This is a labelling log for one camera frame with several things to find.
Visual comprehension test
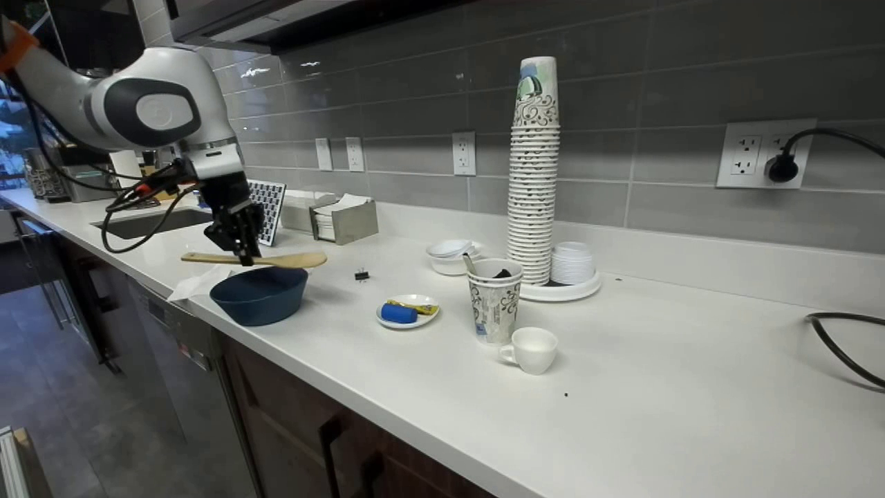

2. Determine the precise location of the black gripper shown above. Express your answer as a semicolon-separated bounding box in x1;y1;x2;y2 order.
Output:
196;169;267;268

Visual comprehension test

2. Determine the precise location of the wooden spoon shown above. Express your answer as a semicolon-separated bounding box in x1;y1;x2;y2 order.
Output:
178;249;328;273

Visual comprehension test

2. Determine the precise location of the blue bowl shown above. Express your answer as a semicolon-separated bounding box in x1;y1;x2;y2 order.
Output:
206;264;313;328

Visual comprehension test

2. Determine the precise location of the blue white patterned box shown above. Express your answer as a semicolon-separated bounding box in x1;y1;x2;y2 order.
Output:
245;176;290;249

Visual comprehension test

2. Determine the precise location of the white paper napkin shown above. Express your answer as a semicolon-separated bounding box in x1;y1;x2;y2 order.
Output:
163;263;242;306

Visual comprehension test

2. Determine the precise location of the white tissue box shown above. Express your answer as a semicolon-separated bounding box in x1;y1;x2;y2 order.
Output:
278;188;339;234

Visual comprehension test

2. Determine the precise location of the countertop sink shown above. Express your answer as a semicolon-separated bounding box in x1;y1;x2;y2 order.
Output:
91;206;214;242

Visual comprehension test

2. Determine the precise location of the grey napkin holder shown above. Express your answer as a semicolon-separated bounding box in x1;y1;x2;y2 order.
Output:
308;192;382;245

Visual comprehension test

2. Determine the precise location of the stainless dishwasher front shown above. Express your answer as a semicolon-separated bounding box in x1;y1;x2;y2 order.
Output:
108;273;263;498

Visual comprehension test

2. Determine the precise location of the white card stand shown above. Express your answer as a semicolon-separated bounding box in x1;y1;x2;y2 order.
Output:
108;145;149;209

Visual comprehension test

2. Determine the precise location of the blue sponge piece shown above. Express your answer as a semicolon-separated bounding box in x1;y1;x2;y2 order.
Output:
379;302;420;325

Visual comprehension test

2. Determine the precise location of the small white saucer plate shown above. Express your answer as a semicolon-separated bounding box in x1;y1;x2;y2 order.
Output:
373;289;441;331

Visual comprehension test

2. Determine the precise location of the grey countertop appliance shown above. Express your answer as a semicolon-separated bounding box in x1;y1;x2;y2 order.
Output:
24;138;120;205

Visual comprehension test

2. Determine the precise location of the white saucer with cup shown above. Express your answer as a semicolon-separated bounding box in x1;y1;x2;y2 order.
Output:
423;234;485;279

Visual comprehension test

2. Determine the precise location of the patterned paper cup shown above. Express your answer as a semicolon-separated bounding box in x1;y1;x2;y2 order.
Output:
465;253;524;347

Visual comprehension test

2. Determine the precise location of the tall stack of paper cups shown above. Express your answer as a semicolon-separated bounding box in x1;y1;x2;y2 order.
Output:
506;51;564;286

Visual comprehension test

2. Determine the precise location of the small white espresso cup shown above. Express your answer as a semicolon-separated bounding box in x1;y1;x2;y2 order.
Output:
498;322;561;375

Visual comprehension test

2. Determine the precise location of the white round plate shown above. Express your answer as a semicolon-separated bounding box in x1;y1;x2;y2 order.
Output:
516;268;602;306

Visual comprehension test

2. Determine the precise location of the white double power outlet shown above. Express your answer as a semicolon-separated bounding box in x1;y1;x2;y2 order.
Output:
714;115;817;192

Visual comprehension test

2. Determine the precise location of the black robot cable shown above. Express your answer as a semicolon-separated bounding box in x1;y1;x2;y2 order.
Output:
15;86;203;256

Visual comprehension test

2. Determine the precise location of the black cabinet handle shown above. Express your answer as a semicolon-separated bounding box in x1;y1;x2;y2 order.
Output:
314;412;350;498

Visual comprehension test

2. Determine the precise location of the white wall outlet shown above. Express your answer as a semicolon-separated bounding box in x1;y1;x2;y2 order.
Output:
451;129;477;176

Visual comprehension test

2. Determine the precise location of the black plug with cable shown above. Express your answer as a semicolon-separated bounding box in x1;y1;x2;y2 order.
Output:
759;123;885;184

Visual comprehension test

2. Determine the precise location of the black cable loop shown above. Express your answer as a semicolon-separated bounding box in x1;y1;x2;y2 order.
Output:
803;310;885;393

